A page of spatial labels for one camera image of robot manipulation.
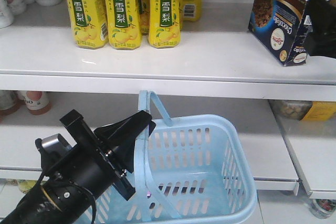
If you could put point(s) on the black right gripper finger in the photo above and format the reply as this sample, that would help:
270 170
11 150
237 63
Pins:
321 40

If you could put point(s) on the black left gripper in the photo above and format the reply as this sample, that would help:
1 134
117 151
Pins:
102 157

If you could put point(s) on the dark blue cookie box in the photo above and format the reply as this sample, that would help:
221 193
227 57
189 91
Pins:
282 26

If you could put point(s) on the light blue plastic basket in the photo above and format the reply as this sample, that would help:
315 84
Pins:
190 169

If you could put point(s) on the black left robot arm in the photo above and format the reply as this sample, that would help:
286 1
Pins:
52 199

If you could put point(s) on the clear cookie tub yellow label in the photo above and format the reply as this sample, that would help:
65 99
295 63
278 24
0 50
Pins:
304 110

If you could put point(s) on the white supermarket shelf unit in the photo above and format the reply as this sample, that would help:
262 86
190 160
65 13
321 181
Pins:
219 67

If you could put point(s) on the peach drink bottle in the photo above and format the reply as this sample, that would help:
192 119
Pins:
37 102

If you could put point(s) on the green tea bottle left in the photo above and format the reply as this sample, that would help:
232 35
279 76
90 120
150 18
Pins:
25 185

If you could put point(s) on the brown tea bottle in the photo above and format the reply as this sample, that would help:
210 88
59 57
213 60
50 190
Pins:
9 102

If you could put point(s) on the yellow pear drink bottle right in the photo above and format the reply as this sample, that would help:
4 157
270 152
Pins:
165 23

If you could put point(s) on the yellow pear drink bottle left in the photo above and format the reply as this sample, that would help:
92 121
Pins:
88 23

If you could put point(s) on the yellow pear drink bottle middle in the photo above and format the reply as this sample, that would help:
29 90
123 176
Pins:
124 30

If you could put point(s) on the can lower right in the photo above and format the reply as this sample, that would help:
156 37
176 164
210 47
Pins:
322 208

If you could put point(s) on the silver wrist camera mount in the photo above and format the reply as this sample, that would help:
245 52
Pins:
56 145

